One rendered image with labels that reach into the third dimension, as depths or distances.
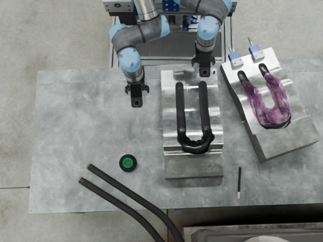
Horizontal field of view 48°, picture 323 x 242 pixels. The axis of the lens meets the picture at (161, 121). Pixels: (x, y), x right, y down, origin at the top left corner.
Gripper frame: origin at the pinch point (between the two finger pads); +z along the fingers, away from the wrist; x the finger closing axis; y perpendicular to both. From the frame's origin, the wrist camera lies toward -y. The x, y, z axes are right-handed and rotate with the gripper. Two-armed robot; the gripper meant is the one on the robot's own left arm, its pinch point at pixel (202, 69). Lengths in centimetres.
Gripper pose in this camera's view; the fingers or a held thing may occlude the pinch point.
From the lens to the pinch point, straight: 168.6
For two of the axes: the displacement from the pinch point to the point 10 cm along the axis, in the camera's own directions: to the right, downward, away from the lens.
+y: -0.3, -9.6, 2.7
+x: -10.0, 0.4, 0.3
